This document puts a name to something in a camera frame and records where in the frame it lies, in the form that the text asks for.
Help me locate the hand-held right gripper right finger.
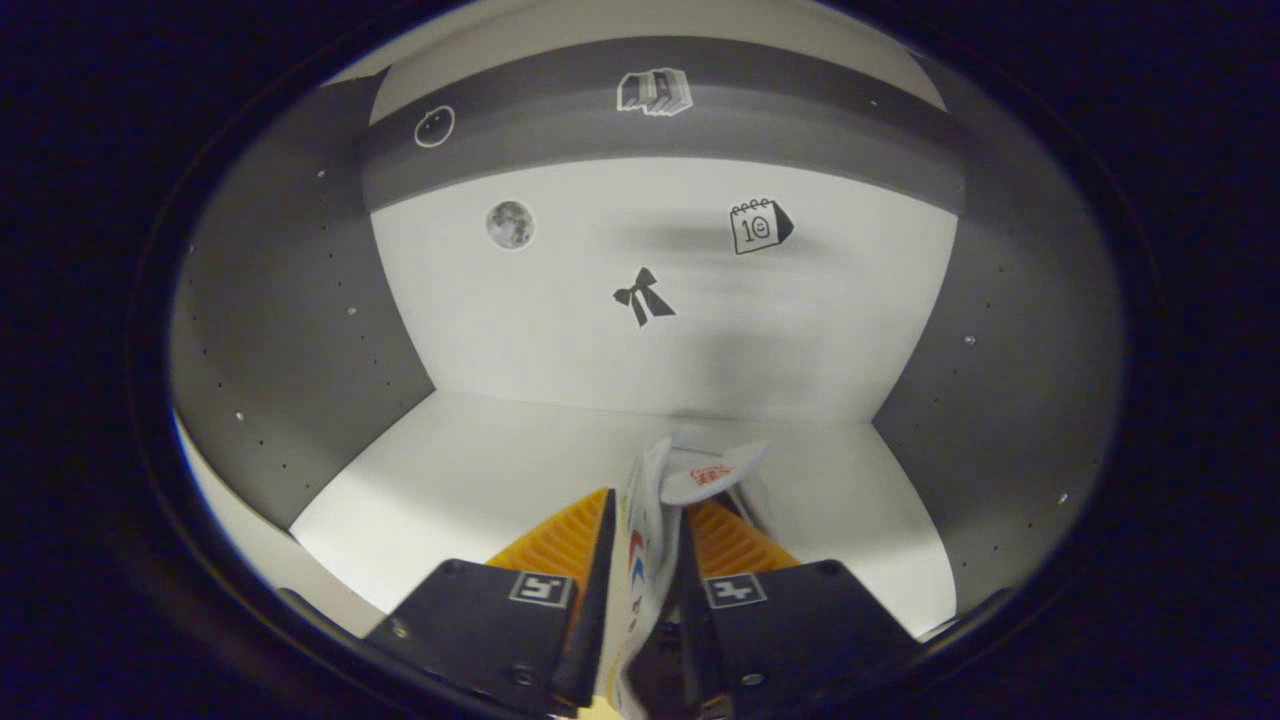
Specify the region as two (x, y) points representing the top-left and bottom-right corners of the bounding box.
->
(680, 498), (923, 717)

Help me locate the white shoe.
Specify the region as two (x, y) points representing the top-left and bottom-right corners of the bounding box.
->
(600, 435), (773, 720)

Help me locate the white cabinet shelf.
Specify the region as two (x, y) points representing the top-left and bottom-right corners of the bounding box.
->
(288, 390), (958, 641)

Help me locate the white shoe cabinet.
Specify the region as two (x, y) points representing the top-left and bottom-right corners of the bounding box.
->
(170, 0), (1127, 643)

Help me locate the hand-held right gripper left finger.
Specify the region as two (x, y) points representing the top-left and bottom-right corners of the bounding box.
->
(365, 488), (617, 717)

